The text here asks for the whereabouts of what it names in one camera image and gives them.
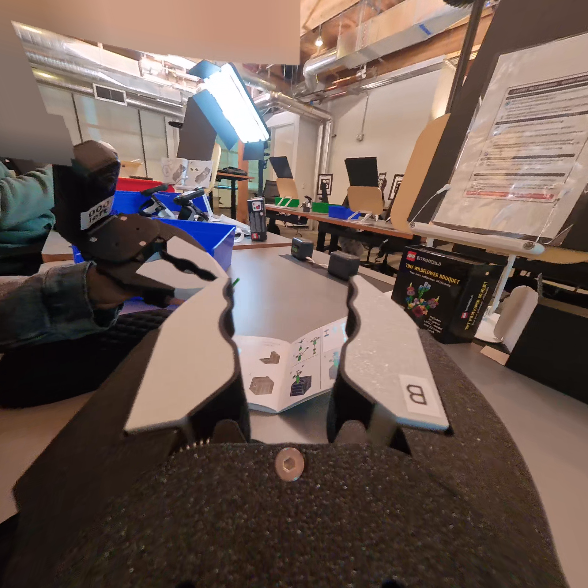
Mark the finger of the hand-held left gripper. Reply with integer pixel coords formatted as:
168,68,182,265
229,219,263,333
165,236,229,282
135,258,217,291

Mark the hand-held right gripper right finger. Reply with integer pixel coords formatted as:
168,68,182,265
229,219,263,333
328,275,451,447

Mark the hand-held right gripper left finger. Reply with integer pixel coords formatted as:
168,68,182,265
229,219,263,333
123,276,252,443

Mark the person's left forearm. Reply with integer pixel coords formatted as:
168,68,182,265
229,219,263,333
0,261,122,353

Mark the black lego set box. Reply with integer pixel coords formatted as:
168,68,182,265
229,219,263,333
391,245,505,344

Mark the lego instruction booklet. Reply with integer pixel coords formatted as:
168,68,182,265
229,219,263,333
233,316,350,413

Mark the person's left hand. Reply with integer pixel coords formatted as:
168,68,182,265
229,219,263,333
87,265,139,311

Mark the large blue plastic bin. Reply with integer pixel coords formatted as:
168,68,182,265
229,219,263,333
71,217,236,301

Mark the blue plastic bin with grippers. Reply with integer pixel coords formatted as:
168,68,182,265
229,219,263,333
111,190,196,222

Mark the spare hand-held gripper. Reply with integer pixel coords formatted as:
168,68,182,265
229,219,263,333
174,187,216,222
139,184,176,219

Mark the red plastic bin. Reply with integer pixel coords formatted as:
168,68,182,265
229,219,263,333
116,176,176,194

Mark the black battery pack box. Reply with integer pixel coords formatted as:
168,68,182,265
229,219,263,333
247,197,268,243

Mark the white printed cardboard box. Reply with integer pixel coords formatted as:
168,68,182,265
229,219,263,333
161,157,215,187

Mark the black panel on wooden stand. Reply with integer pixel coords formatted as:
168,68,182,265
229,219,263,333
344,157,386,216
268,155,300,199

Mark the dark quilted cloth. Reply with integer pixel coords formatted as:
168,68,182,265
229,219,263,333
0,307,176,409

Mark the studio light panel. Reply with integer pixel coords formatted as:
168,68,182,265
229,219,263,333
177,60,273,162

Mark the black carton with white flap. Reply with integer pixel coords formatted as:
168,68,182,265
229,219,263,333
500,275,588,406

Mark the white and wood document stand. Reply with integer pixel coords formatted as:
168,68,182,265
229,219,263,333
390,112,547,341

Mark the laminated instruction sheet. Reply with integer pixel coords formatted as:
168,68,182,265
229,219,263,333
433,45,588,245

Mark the black light stand pole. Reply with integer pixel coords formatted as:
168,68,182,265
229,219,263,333
447,0,488,116

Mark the silver air duct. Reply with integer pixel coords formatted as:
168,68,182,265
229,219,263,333
301,43,364,97

